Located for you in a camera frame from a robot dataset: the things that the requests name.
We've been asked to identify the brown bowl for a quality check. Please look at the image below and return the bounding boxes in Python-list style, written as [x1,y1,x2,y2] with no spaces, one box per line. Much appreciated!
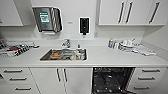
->
[50,50,63,60]

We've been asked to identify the white wall outlet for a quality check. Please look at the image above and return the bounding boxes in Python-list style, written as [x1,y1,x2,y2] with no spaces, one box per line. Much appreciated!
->
[93,32,99,39]

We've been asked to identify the stainless steel sink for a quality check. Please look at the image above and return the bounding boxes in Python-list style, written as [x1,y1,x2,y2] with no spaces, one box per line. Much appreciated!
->
[38,47,89,63]

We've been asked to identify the stainless steel dishwasher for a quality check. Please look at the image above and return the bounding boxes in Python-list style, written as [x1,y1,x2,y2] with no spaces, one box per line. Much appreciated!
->
[92,67,137,94]

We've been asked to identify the dishwasher rack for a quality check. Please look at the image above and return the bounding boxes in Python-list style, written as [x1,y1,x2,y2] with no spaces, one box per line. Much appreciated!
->
[93,71,130,93]

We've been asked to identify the small clear bottle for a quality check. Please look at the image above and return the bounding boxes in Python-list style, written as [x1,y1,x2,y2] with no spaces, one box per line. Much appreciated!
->
[113,39,119,50]

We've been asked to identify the white narrow drawer unit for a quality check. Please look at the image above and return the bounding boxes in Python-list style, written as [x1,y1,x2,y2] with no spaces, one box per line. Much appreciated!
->
[128,67,168,94]

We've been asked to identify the white wall cabinet three handles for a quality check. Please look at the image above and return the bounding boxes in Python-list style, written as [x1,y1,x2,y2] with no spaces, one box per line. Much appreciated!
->
[96,0,168,27]

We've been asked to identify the chrome faucet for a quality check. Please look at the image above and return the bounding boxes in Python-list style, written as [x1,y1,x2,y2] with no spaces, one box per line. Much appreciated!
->
[61,38,72,49]

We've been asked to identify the small sink soap pump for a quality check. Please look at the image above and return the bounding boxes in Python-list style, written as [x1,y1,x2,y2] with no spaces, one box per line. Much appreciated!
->
[77,41,82,50]

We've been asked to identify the dish drying rack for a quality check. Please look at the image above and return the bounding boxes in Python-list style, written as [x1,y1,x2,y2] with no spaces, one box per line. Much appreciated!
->
[0,40,40,58]

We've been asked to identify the white cup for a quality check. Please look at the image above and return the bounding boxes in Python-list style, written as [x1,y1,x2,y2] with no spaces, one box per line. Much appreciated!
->
[74,49,85,61]

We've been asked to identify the black soap dispenser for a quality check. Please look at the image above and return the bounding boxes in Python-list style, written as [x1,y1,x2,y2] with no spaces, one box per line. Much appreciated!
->
[78,16,90,36]

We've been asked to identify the steel paper towel dispenser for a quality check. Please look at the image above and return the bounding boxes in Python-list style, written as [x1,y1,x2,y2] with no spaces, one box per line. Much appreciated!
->
[31,6,63,34]

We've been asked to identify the white wall cabinet two handles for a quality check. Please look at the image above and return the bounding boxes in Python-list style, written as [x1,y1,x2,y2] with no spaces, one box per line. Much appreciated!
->
[0,0,25,27]

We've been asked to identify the white wide drawer unit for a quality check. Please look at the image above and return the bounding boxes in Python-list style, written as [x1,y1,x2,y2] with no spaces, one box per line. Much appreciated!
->
[0,67,41,94]

